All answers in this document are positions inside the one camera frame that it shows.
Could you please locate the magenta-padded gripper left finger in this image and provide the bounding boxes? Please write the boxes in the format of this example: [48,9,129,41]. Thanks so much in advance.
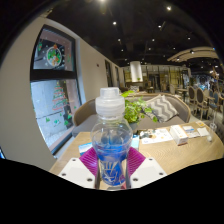
[57,146,101,189]

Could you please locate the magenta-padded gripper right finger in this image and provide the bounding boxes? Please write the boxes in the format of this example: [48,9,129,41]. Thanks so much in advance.
[125,146,168,189]

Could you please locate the clear blue-labelled water bottle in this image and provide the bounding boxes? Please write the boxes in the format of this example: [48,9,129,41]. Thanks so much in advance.
[90,87,134,187]

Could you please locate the small blue white box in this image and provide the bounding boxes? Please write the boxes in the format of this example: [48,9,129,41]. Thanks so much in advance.
[78,142,93,156]

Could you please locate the light blue tissue pack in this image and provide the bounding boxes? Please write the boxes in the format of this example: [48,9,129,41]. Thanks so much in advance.
[130,133,141,151]

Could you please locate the curved grey sofa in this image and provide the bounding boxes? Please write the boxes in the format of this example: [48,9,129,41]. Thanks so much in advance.
[71,92,192,138]

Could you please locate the potted green leafy plant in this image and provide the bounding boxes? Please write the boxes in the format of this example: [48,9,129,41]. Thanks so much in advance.
[120,89,159,124]

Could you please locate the white rectangular box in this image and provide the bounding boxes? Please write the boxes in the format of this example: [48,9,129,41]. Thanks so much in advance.
[169,124,189,146]

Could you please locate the grey zigzag pillow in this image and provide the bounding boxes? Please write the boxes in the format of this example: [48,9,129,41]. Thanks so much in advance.
[144,94,179,123]

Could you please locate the blue white printed card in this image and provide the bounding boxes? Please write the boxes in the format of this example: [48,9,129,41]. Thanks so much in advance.
[182,124,201,139]

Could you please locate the plain white paper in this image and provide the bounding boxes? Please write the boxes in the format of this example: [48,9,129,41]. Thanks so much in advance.
[197,127,210,138]

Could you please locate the dark-framed decorated window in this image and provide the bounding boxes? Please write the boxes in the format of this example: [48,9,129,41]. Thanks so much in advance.
[29,24,83,155]

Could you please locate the clear drinking glass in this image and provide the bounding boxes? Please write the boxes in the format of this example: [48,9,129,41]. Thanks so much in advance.
[206,121,218,143]

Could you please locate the white round pillar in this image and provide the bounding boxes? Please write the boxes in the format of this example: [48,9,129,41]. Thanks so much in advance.
[129,60,144,83]

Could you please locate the group of round-backed chairs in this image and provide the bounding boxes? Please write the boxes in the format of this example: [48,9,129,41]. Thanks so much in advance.
[169,84,224,121]

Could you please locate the group of ceiling lights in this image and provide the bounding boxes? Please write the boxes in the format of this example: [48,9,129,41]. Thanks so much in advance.
[96,0,218,63]

